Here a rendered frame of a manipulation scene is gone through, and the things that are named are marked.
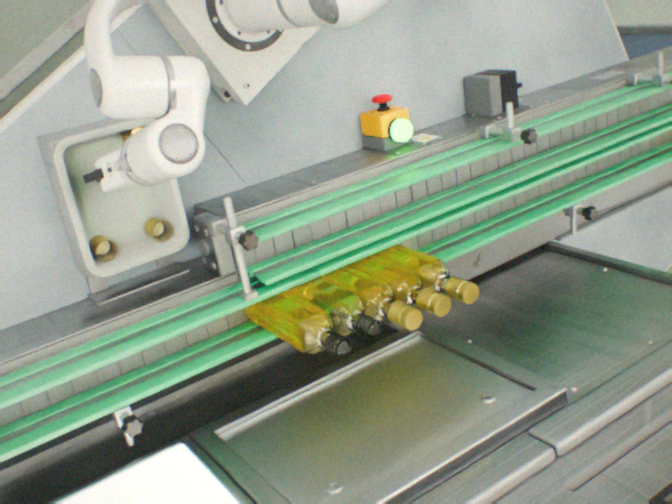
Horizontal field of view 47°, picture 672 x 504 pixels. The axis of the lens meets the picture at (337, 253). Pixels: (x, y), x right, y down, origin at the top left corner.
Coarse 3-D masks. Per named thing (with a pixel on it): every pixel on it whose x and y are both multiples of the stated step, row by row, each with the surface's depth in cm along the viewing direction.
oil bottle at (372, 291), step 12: (324, 276) 129; (336, 276) 128; (348, 276) 127; (360, 276) 127; (372, 276) 126; (348, 288) 124; (360, 288) 122; (372, 288) 122; (384, 288) 122; (372, 300) 120; (372, 312) 121
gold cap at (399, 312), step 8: (392, 304) 118; (400, 304) 117; (392, 312) 117; (400, 312) 116; (408, 312) 115; (416, 312) 116; (392, 320) 118; (400, 320) 116; (408, 320) 115; (416, 320) 116; (408, 328) 115
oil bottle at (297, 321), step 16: (256, 304) 126; (272, 304) 123; (288, 304) 122; (304, 304) 121; (256, 320) 129; (272, 320) 123; (288, 320) 118; (304, 320) 116; (320, 320) 116; (288, 336) 120; (304, 336) 115; (304, 352) 117
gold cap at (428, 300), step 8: (424, 296) 120; (432, 296) 119; (440, 296) 118; (424, 304) 119; (432, 304) 118; (440, 304) 118; (448, 304) 119; (432, 312) 119; (440, 312) 118; (448, 312) 119
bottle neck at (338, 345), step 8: (328, 328) 115; (320, 336) 114; (328, 336) 113; (336, 336) 112; (320, 344) 115; (328, 344) 112; (336, 344) 111; (344, 344) 113; (336, 352) 111; (344, 352) 112
